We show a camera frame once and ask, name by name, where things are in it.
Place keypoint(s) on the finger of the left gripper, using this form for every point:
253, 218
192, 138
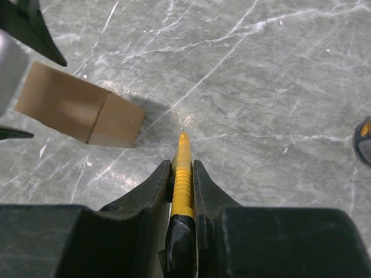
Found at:
23, 20
12, 133

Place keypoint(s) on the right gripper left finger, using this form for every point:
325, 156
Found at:
122, 239

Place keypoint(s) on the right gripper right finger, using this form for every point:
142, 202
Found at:
239, 241

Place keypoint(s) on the yellow utility knife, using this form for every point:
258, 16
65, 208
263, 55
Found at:
179, 258

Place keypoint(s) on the brown cardboard express box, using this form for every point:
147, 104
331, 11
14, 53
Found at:
79, 109

